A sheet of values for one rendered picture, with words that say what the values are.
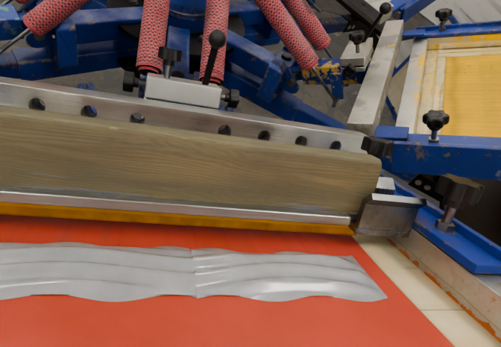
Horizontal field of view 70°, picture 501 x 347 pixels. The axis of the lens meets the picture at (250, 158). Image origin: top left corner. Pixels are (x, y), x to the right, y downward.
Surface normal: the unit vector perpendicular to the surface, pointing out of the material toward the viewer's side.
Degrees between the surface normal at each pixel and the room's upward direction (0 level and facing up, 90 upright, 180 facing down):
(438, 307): 32
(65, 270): 1
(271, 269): 3
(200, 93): 58
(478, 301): 90
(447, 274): 90
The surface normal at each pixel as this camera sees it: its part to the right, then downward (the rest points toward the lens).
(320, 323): 0.19, -0.94
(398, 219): 0.23, 0.33
